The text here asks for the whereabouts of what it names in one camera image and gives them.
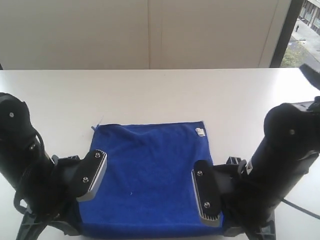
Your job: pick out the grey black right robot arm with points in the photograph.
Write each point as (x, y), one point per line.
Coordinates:
(290, 145)

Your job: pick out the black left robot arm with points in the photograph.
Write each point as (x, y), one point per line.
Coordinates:
(19, 140)

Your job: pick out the blue microfiber towel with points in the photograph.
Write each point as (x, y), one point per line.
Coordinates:
(147, 189)

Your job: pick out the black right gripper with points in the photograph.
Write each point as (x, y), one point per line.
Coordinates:
(242, 206)

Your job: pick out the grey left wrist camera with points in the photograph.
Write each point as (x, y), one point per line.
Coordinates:
(81, 178)

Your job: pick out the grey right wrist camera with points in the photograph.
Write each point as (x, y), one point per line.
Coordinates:
(214, 188)

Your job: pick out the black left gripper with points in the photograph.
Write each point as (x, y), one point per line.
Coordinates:
(41, 199)

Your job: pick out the dark window frame post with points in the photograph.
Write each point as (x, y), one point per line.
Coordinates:
(286, 32)

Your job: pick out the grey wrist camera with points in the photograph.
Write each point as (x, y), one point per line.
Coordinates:
(214, 188)
(81, 178)

